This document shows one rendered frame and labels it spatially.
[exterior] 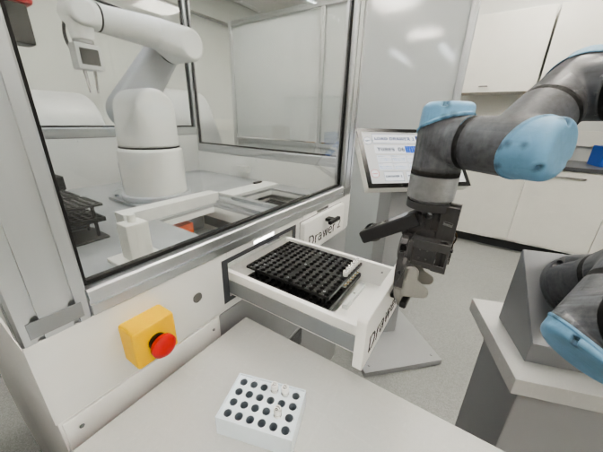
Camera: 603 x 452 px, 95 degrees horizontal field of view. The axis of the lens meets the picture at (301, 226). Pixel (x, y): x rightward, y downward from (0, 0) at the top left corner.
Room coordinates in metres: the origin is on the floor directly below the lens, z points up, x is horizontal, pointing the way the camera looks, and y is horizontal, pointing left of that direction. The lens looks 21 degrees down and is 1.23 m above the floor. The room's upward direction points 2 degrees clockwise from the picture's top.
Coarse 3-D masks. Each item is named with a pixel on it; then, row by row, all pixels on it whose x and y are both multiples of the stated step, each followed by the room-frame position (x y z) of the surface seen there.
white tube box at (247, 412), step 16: (240, 384) 0.36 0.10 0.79; (256, 384) 0.35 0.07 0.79; (224, 400) 0.32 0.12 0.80; (240, 400) 0.32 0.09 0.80; (256, 400) 0.32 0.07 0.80; (272, 400) 0.33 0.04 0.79; (288, 400) 0.32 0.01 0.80; (304, 400) 0.33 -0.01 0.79; (224, 416) 0.29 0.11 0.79; (240, 416) 0.30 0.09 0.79; (256, 416) 0.29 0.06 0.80; (272, 416) 0.29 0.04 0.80; (288, 416) 0.30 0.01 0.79; (224, 432) 0.29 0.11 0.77; (240, 432) 0.28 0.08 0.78; (256, 432) 0.27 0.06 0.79; (272, 432) 0.27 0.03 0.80; (288, 432) 0.28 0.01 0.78; (272, 448) 0.27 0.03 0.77; (288, 448) 0.26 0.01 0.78
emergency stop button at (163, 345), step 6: (162, 336) 0.35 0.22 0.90; (168, 336) 0.35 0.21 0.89; (174, 336) 0.36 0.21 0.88; (156, 342) 0.34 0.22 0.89; (162, 342) 0.34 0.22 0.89; (168, 342) 0.35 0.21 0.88; (174, 342) 0.36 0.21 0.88; (156, 348) 0.33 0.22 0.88; (162, 348) 0.34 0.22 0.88; (168, 348) 0.35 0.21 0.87; (156, 354) 0.33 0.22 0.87; (162, 354) 0.34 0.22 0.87; (168, 354) 0.35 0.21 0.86
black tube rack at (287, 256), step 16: (272, 256) 0.63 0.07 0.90; (288, 256) 0.63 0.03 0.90; (304, 256) 0.63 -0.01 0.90; (320, 256) 0.64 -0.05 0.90; (336, 256) 0.64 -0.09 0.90; (256, 272) 0.58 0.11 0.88; (272, 272) 0.55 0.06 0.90; (288, 272) 0.56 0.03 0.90; (304, 272) 0.56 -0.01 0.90; (320, 272) 0.57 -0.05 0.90; (336, 272) 0.56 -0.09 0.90; (288, 288) 0.53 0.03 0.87; (304, 288) 0.49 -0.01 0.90; (320, 288) 0.50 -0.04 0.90; (320, 304) 0.48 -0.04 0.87
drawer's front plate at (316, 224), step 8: (328, 208) 0.96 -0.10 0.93; (336, 208) 0.98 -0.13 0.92; (344, 208) 1.04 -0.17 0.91; (320, 216) 0.88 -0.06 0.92; (304, 224) 0.80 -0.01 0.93; (312, 224) 0.84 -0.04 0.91; (320, 224) 0.88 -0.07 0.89; (328, 224) 0.94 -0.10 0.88; (336, 224) 0.99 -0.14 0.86; (304, 232) 0.80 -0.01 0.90; (312, 232) 0.84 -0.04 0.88; (336, 232) 1.00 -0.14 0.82; (304, 240) 0.80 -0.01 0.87; (312, 240) 0.84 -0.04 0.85; (320, 240) 0.89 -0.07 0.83
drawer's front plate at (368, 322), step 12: (384, 288) 0.46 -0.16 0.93; (372, 300) 0.42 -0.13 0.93; (384, 300) 0.44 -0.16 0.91; (372, 312) 0.38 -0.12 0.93; (384, 312) 0.45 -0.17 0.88; (360, 324) 0.36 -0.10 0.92; (372, 324) 0.39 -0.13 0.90; (384, 324) 0.47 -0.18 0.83; (360, 336) 0.36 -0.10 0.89; (372, 336) 0.40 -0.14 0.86; (360, 348) 0.36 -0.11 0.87; (372, 348) 0.41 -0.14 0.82; (360, 360) 0.36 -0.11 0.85
